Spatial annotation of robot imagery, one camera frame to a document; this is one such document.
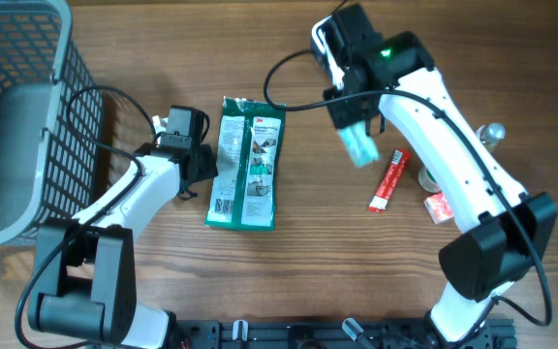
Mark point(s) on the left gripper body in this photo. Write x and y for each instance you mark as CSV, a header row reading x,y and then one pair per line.
x,y
206,168

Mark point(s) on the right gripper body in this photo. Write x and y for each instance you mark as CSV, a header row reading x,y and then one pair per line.
x,y
345,111

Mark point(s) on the teal toothbrush package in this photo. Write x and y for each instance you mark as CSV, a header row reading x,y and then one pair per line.
x,y
360,146

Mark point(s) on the green 3M gloves package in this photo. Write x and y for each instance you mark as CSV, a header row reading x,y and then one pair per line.
x,y
249,143

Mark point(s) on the Knorr jar green lid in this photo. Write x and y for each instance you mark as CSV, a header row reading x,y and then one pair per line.
x,y
427,182

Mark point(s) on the red white tube package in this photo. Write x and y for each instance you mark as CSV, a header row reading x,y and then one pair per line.
x,y
399,162

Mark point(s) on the pink Kleenex tissue pack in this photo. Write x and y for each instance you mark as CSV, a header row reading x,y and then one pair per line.
x,y
438,208

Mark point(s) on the yellow oil bottle silver cap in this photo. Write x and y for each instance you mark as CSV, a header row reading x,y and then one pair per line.
x,y
491,135

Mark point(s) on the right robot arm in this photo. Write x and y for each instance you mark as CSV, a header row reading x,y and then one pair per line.
x,y
504,230

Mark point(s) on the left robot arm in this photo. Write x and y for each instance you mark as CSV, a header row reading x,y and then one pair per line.
x,y
84,279

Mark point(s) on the white barcode scanner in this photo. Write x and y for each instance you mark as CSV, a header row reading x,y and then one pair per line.
x,y
317,46

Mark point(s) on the grey plastic mesh basket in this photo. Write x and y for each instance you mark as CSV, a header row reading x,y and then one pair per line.
x,y
37,52

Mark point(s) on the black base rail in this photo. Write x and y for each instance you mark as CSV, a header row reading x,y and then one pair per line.
x,y
388,333

